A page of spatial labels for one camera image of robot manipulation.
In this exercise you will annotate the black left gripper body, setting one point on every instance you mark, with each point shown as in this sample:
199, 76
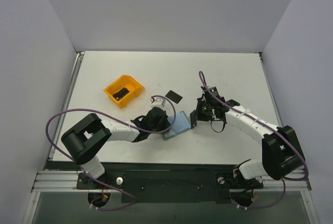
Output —
161, 121

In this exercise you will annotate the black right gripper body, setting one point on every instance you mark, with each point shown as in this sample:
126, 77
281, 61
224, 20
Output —
199, 112

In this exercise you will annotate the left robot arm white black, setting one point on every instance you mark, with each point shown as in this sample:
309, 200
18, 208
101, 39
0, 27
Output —
87, 137

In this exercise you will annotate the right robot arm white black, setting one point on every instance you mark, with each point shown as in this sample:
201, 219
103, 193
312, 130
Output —
281, 151

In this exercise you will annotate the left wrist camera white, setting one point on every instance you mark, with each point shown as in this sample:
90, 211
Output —
157, 102

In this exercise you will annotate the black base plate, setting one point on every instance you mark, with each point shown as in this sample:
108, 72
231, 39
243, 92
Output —
176, 183

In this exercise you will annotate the aluminium rail frame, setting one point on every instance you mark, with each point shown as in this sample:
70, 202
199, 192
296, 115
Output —
68, 194

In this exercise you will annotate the yellow plastic bin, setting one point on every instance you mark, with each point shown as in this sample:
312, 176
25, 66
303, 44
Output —
130, 83

